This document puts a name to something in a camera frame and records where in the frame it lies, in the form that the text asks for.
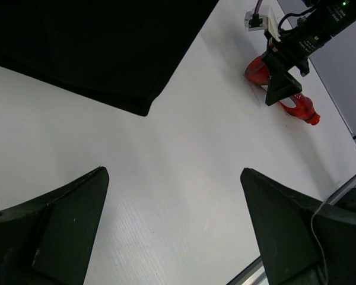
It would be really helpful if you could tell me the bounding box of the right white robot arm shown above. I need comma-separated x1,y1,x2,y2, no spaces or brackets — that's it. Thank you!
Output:
262,0,356,106

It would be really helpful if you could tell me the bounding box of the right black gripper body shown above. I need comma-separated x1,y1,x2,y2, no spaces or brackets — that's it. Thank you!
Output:
262,35,310,77

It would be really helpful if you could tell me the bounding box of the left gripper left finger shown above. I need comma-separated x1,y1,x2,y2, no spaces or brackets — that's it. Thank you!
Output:
0,166,109,284

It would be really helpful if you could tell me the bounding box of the aluminium mounting rail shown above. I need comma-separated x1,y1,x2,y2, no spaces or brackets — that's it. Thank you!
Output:
225,166,356,285

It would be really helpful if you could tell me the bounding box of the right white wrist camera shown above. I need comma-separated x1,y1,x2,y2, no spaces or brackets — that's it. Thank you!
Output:
244,5,280,41

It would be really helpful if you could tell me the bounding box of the black canvas bag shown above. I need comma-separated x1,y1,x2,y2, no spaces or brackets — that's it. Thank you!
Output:
0,1,217,116

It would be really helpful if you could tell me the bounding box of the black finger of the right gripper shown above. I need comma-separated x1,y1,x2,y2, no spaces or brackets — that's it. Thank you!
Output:
265,66,302,106

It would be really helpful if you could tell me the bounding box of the red dish soap bottle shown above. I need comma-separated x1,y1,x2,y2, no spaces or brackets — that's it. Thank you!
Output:
244,56,320,125

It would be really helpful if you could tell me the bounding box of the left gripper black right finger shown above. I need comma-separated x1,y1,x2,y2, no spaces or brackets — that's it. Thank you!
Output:
240,167,356,285

